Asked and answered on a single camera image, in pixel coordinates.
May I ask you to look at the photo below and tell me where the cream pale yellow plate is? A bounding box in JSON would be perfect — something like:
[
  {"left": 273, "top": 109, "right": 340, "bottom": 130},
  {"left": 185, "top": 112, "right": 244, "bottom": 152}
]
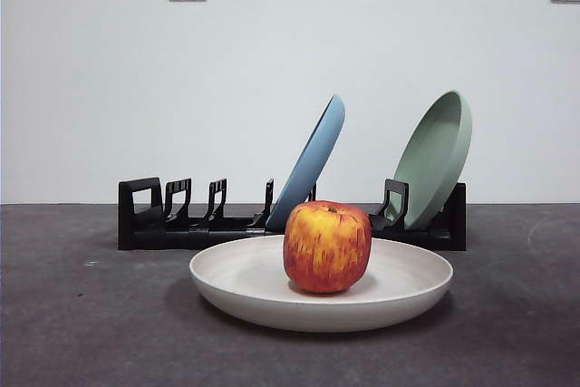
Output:
[{"left": 188, "top": 235, "right": 454, "bottom": 333}]

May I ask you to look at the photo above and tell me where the black plate rack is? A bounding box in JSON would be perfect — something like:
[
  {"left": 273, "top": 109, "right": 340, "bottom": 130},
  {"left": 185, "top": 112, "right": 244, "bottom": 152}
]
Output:
[{"left": 118, "top": 176, "right": 468, "bottom": 252}]

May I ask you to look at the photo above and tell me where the green plate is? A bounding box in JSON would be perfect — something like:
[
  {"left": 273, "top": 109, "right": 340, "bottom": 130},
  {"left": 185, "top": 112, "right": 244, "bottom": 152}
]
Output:
[{"left": 391, "top": 90, "right": 474, "bottom": 231}]

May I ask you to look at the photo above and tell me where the red yellow apple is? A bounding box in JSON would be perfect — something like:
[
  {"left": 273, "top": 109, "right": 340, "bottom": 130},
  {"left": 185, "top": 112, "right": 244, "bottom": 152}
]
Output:
[{"left": 283, "top": 199, "right": 373, "bottom": 295}]

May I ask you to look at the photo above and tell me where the blue plate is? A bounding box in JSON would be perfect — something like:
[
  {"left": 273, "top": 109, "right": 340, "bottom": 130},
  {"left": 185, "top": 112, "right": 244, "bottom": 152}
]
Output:
[{"left": 265, "top": 93, "right": 346, "bottom": 230}]

